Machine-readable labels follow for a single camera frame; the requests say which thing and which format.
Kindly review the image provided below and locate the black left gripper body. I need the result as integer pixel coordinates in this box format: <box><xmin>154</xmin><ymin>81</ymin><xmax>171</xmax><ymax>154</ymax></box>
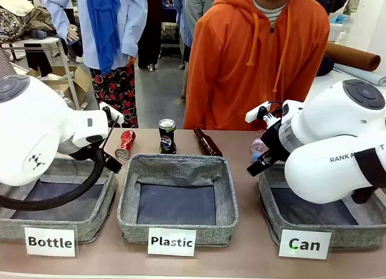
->
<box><xmin>59</xmin><ymin>136</ymin><xmax>106</xmax><ymax>162</ymax></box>

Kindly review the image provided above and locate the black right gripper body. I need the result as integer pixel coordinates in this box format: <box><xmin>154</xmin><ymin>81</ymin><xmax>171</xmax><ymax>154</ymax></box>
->
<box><xmin>259</xmin><ymin>121</ymin><xmax>291</xmax><ymax>167</ymax></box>

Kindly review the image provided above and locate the clear crushed plastic bottle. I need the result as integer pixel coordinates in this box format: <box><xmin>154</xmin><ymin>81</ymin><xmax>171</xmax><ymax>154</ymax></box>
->
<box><xmin>250</xmin><ymin>129</ymin><xmax>270</xmax><ymax>162</ymax></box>

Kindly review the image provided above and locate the crushed red soda can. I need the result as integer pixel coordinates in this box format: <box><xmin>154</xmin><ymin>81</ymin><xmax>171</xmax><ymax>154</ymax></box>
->
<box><xmin>114</xmin><ymin>129</ymin><xmax>137</xmax><ymax>162</ymax></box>

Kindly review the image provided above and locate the brown glass bottle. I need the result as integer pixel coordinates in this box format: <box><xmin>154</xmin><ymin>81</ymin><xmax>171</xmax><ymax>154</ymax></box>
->
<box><xmin>193</xmin><ymin>127</ymin><xmax>224</xmax><ymax>158</ymax></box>

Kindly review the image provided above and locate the black Pepsi can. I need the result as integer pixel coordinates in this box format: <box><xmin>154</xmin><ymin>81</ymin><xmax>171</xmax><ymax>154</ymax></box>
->
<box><xmin>158</xmin><ymin>118</ymin><xmax>177</xmax><ymax>155</ymax></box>

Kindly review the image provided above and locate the grey basket labelled Bottle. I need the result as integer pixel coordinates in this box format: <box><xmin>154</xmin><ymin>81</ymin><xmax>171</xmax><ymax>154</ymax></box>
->
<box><xmin>0</xmin><ymin>156</ymin><xmax>119</xmax><ymax>243</ymax></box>

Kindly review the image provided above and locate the grey basket labelled Plastic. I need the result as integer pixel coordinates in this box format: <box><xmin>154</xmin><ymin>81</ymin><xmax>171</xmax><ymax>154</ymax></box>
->
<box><xmin>116</xmin><ymin>153</ymin><xmax>239</xmax><ymax>248</ymax></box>

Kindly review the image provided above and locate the white Can label card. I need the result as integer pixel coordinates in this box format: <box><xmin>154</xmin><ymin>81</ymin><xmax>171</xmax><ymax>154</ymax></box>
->
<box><xmin>278</xmin><ymin>229</ymin><xmax>332</xmax><ymax>260</ymax></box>

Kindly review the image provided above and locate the grey basket labelled Can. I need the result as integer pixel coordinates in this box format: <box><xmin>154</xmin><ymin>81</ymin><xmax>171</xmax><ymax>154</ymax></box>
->
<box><xmin>256</xmin><ymin>162</ymin><xmax>386</xmax><ymax>251</ymax></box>

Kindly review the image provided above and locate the brown cardboard box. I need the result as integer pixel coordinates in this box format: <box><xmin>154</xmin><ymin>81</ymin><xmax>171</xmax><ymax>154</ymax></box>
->
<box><xmin>27</xmin><ymin>65</ymin><xmax>92</xmax><ymax>111</ymax></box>

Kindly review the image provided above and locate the person in orange hoodie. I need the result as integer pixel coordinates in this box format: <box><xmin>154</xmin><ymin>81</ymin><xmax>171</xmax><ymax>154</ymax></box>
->
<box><xmin>183</xmin><ymin>0</ymin><xmax>331</xmax><ymax>132</ymax></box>

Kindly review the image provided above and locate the white Bottle label card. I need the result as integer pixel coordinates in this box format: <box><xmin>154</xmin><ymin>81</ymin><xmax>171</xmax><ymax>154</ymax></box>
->
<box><xmin>24</xmin><ymin>226</ymin><xmax>77</xmax><ymax>258</ymax></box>

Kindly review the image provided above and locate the white Plastic label card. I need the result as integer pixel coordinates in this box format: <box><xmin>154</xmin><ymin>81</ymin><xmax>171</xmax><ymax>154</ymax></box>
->
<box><xmin>147</xmin><ymin>226</ymin><xmax>197</xmax><ymax>257</ymax></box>

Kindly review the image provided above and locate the light blue rolled sheet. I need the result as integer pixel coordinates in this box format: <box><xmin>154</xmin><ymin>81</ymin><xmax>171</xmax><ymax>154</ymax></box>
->
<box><xmin>332</xmin><ymin>62</ymin><xmax>386</xmax><ymax>87</ymax></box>

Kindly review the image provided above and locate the white folding table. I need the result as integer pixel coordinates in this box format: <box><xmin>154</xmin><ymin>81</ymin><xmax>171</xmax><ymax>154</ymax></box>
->
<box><xmin>0</xmin><ymin>36</ymin><xmax>83</xmax><ymax>111</ymax></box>

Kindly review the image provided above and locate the brown rolled sheet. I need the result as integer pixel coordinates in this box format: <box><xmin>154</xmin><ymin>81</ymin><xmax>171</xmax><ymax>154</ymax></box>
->
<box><xmin>324</xmin><ymin>41</ymin><xmax>382</xmax><ymax>72</ymax></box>

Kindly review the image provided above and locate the person in blue shirt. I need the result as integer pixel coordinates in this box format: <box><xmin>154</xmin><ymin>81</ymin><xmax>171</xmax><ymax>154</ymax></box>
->
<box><xmin>45</xmin><ymin>0</ymin><xmax>148</xmax><ymax>129</ymax></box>

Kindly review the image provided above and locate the pile of patterned clothes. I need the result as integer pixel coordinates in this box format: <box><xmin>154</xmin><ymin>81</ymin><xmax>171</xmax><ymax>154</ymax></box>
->
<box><xmin>0</xmin><ymin>0</ymin><xmax>57</xmax><ymax>41</ymax></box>

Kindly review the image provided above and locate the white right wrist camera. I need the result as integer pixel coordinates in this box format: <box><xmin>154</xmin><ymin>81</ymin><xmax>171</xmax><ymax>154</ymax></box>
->
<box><xmin>244</xmin><ymin>101</ymin><xmax>272</xmax><ymax>123</ymax></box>

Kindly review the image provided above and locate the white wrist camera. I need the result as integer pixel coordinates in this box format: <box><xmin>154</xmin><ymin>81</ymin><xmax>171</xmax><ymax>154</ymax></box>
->
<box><xmin>244</xmin><ymin>101</ymin><xmax>272</xmax><ymax>123</ymax></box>
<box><xmin>98</xmin><ymin>101</ymin><xmax>125</xmax><ymax>126</ymax></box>

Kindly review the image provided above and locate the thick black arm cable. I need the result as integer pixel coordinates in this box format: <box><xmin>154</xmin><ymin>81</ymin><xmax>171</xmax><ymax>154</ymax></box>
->
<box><xmin>0</xmin><ymin>146</ymin><xmax>107</xmax><ymax>212</ymax></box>

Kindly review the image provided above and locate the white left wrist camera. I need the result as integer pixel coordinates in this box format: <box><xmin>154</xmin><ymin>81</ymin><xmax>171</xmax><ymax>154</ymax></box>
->
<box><xmin>98</xmin><ymin>101</ymin><xmax>125</xmax><ymax>126</ymax></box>

